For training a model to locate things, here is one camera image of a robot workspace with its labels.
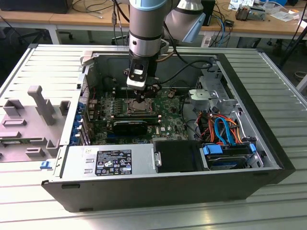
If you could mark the CPU socket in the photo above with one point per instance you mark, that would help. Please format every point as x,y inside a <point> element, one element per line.
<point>129,112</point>

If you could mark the round coin battery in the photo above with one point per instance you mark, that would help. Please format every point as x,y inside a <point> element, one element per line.
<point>171,94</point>

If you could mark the white camera on black bracket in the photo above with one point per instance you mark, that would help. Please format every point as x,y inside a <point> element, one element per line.
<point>136,83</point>

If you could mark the silver power supply unit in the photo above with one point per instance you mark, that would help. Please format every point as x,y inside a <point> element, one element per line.
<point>76,158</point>

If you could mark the black graphics card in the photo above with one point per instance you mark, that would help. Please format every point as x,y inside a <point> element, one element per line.
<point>130,128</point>

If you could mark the green RAM stick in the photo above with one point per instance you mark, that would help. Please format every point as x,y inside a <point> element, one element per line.
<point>12,141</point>

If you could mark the copper finned heat sink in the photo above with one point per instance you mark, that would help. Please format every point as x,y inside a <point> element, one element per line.
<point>242,13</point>

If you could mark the grey parts rack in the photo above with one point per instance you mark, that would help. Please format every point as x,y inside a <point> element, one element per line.
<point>28,134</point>

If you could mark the blue disk carrier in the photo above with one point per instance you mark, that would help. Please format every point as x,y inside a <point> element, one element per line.
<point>212,150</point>

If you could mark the tall black box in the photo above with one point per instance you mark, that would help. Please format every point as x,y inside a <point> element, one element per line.
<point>210,12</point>

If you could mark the black tripod leg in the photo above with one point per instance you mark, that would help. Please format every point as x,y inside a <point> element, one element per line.
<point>291,45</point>

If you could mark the black box on desk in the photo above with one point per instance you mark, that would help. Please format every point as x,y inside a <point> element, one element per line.
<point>36,6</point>

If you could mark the green motherboard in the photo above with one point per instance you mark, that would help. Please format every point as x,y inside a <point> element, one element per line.
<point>168,119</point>

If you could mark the black grey PC case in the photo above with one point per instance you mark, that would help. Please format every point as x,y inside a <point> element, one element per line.
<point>144,194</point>

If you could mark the hard disk drive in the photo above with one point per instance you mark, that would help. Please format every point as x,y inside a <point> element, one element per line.
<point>225,164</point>

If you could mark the small black adapter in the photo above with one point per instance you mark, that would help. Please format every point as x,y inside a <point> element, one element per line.
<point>229,22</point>

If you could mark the grey box camera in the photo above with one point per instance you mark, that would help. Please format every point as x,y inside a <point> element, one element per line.
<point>164,46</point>

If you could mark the silver drive cage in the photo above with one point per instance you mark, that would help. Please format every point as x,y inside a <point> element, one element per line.
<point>204,94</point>

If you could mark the wooden desk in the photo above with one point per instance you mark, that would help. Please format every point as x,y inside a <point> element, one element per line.
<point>79,19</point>

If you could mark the silver CPU chip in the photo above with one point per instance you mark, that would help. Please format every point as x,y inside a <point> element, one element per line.
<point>141,107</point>

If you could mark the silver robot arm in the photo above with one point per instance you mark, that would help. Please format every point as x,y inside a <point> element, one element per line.
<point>144,19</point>

